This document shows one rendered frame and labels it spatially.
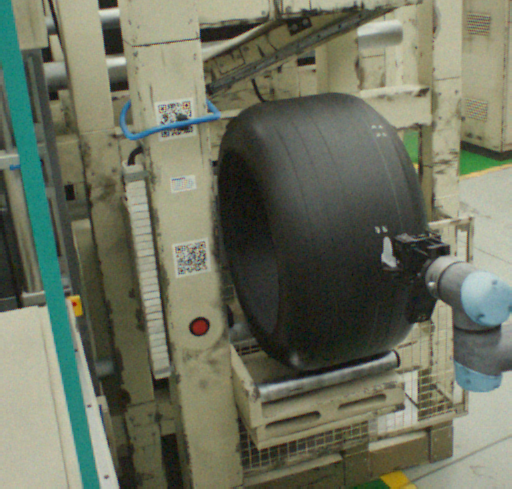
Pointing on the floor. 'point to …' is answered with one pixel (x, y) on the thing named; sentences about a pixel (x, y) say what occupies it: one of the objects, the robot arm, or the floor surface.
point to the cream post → (183, 224)
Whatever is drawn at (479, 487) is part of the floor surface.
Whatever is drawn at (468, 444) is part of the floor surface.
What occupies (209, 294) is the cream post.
